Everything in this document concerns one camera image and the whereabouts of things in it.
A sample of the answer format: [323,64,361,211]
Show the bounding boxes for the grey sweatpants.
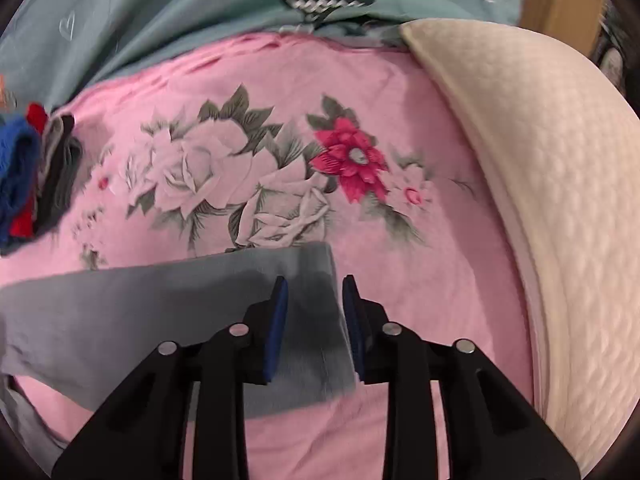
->
[1,243,355,470]

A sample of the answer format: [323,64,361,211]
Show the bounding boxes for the teal heart pattern blanket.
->
[1,0,524,114]

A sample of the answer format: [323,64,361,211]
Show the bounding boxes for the pink floral bed sheet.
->
[1,34,533,479]

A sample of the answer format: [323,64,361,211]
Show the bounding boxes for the blue folded pants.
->
[1,116,37,248]

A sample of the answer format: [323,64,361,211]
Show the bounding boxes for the red folded garment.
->
[9,102,48,240]

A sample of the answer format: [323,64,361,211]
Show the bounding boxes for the cream quilted pillow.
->
[400,18,639,474]

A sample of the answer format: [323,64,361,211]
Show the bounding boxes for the dark grey folded garment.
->
[35,114,84,237]

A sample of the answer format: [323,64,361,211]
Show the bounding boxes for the wooden furniture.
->
[520,0,604,56]

